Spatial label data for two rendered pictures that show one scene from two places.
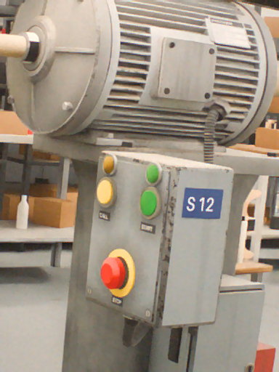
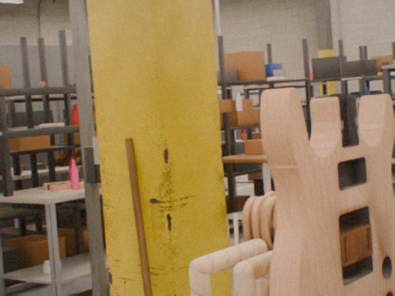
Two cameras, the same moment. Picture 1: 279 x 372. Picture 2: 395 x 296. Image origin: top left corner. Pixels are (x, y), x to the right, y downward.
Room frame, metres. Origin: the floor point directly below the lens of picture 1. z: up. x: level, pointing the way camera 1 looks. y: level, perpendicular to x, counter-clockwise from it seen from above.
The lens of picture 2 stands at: (-0.25, 1.35, 1.45)
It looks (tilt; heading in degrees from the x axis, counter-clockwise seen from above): 3 degrees down; 348
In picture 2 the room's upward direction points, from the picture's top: 4 degrees counter-clockwise
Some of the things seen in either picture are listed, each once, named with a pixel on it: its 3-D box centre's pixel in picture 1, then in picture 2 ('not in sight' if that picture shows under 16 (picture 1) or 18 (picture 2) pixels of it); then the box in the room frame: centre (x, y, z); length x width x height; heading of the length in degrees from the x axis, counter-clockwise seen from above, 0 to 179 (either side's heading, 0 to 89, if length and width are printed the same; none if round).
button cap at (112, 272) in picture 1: (118, 272); not in sight; (1.20, 0.01, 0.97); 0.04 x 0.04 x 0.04; 38
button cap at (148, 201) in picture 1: (152, 203); not in sight; (1.17, -0.02, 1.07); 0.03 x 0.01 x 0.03; 38
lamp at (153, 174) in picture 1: (152, 174); not in sight; (1.16, -0.01, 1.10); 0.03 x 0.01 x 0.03; 38
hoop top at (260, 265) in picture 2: not in sight; (273, 260); (0.89, 0.99, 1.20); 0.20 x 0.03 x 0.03; 131
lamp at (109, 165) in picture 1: (108, 164); not in sight; (1.24, 0.04, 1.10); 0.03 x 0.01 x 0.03; 38
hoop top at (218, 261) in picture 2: not in sight; (230, 257); (0.95, 1.04, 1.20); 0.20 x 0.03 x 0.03; 131
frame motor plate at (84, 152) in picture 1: (165, 152); not in sight; (1.58, -0.04, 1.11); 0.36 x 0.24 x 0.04; 128
